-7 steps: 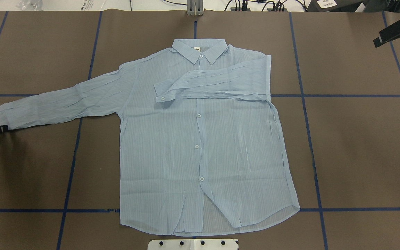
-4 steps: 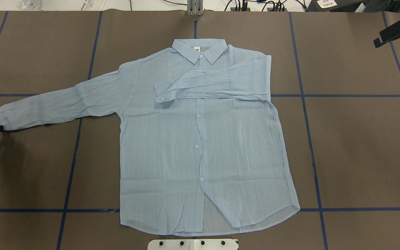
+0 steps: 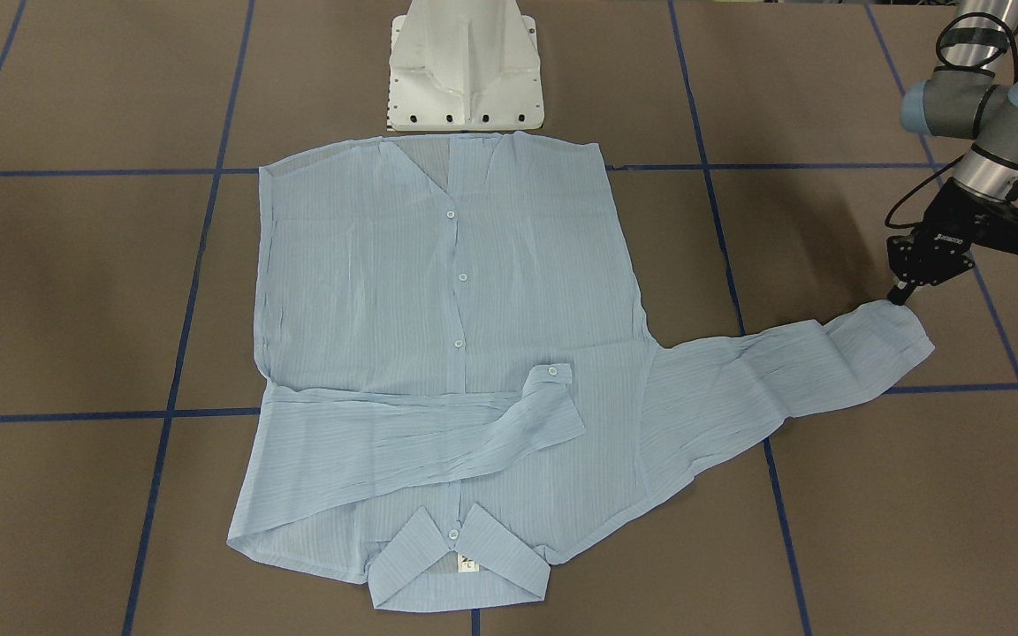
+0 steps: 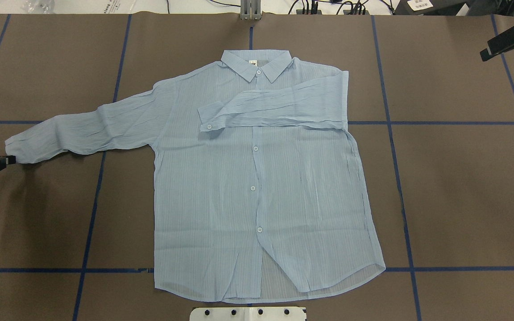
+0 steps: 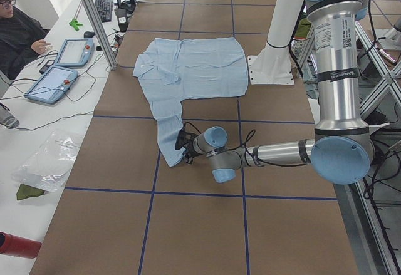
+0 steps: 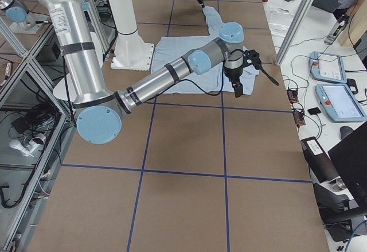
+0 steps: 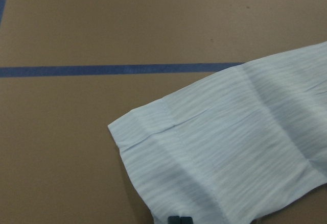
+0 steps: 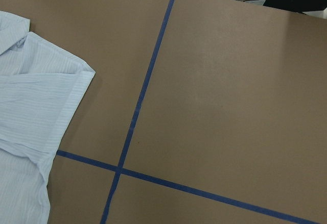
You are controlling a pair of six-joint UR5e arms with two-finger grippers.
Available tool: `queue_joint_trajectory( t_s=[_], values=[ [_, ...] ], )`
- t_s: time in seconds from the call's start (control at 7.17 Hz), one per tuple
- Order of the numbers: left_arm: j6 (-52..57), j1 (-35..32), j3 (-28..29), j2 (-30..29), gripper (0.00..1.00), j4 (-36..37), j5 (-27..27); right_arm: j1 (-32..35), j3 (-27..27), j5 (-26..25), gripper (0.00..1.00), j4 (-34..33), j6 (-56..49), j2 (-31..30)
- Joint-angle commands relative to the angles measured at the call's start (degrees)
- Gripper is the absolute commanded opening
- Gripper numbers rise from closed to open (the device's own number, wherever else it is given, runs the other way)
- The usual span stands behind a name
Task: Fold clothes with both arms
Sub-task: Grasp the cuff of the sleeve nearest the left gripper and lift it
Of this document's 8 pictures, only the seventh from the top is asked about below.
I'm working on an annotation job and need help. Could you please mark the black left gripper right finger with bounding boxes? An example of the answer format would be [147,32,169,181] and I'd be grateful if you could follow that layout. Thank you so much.
[180,216,192,224]

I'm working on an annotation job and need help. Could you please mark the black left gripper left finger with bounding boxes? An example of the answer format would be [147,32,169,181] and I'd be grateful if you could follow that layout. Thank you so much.
[168,216,180,224]

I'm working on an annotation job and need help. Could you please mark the light blue button-up shirt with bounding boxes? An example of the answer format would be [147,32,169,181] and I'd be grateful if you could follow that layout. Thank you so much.
[108,43,326,223]

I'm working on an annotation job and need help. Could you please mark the brown paper table cover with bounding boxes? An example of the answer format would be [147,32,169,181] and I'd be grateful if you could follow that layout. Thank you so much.
[1,0,326,223]

